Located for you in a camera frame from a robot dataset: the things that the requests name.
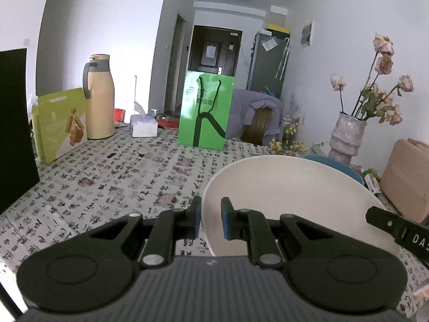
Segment grey-pink ribbed vase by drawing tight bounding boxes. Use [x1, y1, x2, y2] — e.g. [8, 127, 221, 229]
[328, 112, 367, 166]

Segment purple jacket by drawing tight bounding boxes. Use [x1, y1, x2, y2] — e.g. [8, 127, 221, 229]
[225, 88, 284, 141]

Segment red basin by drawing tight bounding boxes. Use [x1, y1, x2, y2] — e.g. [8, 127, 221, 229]
[156, 116, 182, 129]

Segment wooden chair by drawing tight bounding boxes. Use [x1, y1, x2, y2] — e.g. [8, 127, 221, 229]
[241, 109, 272, 146]

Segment grey refrigerator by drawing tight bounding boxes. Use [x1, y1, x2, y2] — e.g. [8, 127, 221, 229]
[247, 31, 291, 99]

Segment cream round plate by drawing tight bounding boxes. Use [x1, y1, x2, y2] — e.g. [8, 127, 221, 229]
[202, 155, 401, 259]

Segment blue plastic bowl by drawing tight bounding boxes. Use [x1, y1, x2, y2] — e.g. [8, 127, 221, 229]
[303, 154, 366, 186]

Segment bunch of dried roses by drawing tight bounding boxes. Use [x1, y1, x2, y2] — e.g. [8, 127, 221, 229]
[330, 33, 414, 126]

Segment yellow flower branches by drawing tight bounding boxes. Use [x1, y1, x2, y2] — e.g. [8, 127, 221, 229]
[268, 121, 307, 156]

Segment beige padded case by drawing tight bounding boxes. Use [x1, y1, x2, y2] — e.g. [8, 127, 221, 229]
[380, 137, 429, 224]

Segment yellow-green snack box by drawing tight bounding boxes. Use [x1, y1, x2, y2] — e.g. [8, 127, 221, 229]
[32, 87, 88, 166]

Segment beige thermos jug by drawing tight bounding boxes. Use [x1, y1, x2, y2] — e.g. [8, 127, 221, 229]
[83, 54, 115, 140]

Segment white tissue box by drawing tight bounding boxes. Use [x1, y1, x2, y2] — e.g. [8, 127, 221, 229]
[130, 101, 158, 138]

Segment pale dried stems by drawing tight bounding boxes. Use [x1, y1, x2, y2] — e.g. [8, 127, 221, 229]
[288, 90, 304, 125]

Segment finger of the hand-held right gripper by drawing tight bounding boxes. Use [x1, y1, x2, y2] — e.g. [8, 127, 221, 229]
[365, 206, 408, 244]

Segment yellow and black box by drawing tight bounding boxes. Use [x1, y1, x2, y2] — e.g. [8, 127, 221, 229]
[265, 23, 291, 39]

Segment white umbrella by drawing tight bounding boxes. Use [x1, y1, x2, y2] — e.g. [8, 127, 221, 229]
[275, 38, 290, 79]

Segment wooden side door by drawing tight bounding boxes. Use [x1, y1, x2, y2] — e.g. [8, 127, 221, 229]
[164, 13, 186, 113]

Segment green and white packet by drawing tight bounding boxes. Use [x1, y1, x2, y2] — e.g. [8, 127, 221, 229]
[361, 168, 383, 195]

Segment green paper bag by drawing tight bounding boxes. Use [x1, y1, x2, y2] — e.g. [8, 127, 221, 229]
[178, 70, 235, 151]

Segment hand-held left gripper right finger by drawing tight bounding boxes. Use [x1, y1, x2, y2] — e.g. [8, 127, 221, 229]
[220, 197, 339, 269]

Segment black paper bag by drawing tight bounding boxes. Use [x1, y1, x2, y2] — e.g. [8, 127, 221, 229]
[0, 49, 41, 213]

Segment dark entrance door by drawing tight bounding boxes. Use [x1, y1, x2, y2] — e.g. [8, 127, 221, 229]
[188, 25, 242, 78]

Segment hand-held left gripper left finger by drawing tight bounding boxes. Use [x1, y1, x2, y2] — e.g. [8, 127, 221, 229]
[88, 195, 202, 269]

